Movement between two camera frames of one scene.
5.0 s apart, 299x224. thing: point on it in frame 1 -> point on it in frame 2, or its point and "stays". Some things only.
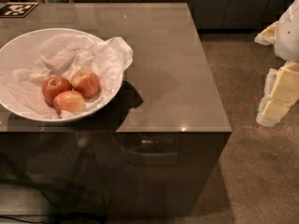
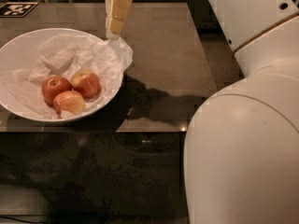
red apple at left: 51,86 stays
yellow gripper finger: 281,91 -> 118,4
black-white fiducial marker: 17,9 stays
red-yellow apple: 87,83 stays
